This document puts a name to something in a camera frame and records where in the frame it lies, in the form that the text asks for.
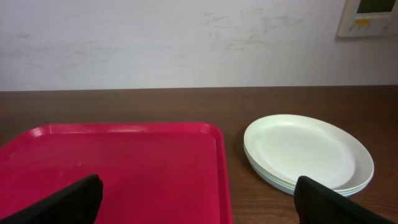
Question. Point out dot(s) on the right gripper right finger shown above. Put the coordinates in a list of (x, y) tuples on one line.
[(317, 204)]

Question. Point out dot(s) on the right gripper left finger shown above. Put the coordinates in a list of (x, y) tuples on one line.
[(78, 203)]

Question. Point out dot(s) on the light green plate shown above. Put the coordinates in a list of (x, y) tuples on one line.
[(250, 159)]

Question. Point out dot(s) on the light blue plate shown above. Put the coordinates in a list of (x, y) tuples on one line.
[(290, 190)]

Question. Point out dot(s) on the white plate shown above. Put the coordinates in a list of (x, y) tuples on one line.
[(287, 146)]

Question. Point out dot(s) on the red plastic tray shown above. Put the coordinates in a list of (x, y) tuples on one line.
[(151, 172)]

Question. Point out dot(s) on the white wall control panel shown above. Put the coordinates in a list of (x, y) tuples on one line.
[(368, 18)]

